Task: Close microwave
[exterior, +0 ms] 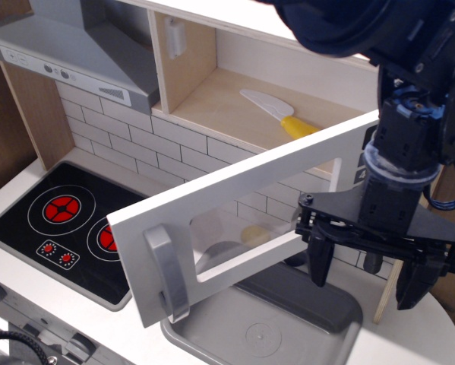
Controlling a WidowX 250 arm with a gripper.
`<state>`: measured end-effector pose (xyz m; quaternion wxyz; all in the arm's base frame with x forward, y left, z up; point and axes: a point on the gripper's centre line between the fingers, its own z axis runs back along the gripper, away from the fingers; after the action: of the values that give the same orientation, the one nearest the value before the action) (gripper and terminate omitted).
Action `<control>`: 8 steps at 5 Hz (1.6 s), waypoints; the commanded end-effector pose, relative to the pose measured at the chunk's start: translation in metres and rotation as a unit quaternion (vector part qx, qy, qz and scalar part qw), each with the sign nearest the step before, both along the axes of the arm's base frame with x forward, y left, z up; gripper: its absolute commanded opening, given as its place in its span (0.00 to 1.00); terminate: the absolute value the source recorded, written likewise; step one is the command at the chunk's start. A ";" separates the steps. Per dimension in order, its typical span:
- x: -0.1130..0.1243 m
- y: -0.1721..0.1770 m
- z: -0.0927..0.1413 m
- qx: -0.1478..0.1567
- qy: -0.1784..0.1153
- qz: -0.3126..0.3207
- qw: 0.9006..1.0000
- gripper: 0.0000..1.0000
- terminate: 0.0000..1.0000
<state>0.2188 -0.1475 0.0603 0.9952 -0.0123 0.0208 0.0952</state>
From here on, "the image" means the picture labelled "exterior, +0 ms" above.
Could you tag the wooden microwave cabinet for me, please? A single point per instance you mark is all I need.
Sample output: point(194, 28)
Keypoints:
point(234, 45)

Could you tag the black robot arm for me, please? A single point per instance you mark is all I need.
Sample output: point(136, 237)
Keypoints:
point(413, 45)

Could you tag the yellow toy potato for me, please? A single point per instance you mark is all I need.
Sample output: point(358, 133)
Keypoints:
point(253, 236)

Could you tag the grey range hood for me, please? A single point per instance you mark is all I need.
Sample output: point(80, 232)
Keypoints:
point(73, 42)

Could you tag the white toy microwave door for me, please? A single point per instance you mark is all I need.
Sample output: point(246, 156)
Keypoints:
point(205, 217)

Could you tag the dark grey toy faucet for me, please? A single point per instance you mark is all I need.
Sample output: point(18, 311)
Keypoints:
point(371, 263)

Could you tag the black toy stovetop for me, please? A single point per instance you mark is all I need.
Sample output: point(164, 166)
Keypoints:
point(59, 226)

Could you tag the white magnetic door latch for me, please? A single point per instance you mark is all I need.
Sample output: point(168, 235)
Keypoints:
point(176, 43)

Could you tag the grey toy sink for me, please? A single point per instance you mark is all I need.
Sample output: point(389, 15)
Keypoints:
point(277, 316)

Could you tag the grey microwave door handle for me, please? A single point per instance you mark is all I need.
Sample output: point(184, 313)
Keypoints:
point(174, 295)

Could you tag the grey oven control panel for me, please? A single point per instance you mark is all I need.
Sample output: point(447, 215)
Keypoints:
point(54, 336)

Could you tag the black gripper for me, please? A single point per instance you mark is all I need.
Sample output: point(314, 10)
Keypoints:
point(382, 221)

